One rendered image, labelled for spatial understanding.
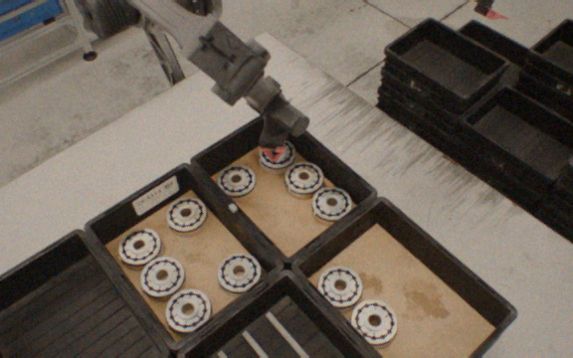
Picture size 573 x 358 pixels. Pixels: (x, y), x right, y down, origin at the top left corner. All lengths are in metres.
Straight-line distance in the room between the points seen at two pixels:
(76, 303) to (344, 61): 2.12
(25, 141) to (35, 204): 1.24
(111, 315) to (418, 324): 0.70
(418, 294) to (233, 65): 0.72
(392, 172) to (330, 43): 1.63
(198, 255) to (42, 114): 1.86
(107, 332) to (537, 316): 1.04
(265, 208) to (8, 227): 0.75
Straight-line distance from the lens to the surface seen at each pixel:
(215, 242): 1.35
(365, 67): 3.02
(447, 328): 1.29
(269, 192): 1.42
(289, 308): 1.26
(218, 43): 0.83
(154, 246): 1.34
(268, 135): 1.37
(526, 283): 1.55
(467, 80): 2.31
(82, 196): 1.70
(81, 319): 1.34
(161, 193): 1.39
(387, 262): 1.33
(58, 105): 3.06
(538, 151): 2.29
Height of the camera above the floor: 1.99
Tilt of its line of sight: 53 degrees down
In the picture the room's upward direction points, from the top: 2 degrees counter-clockwise
